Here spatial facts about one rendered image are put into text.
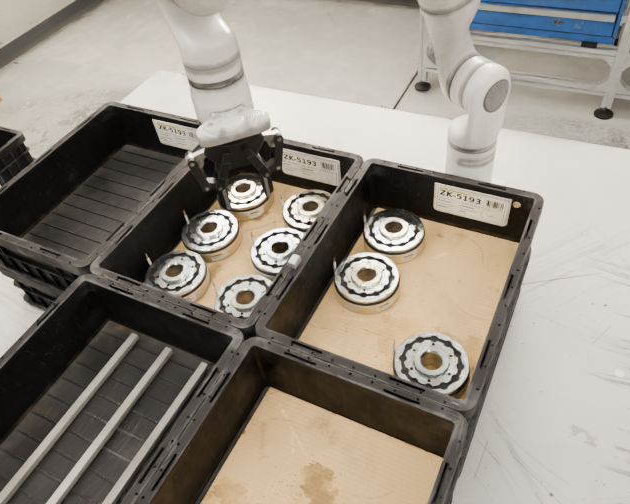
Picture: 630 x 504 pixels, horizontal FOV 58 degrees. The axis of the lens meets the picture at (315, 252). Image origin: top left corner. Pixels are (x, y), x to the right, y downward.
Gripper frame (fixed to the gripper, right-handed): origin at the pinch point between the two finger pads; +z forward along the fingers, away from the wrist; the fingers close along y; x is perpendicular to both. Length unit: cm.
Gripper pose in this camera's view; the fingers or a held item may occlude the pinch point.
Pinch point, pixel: (246, 192)
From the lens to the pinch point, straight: 84.8
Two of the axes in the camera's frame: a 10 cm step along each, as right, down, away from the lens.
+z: 1.1, 6.8, 7.3
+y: -9.4, 3.0, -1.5
